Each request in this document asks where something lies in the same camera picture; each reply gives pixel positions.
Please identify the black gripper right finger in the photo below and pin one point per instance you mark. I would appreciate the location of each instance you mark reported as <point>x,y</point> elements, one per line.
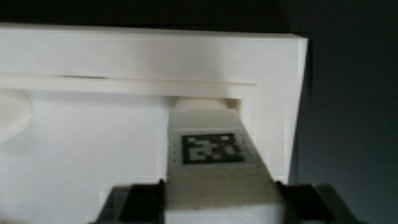
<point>315,205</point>

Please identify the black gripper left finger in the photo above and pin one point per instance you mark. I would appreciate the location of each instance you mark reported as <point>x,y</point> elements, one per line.
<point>134,205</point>

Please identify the white square tabletop with sockets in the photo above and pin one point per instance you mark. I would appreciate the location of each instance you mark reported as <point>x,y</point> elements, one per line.
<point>91,82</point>

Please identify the white table leg with tag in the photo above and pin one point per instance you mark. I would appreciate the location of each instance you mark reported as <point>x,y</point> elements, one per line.
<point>221,190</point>

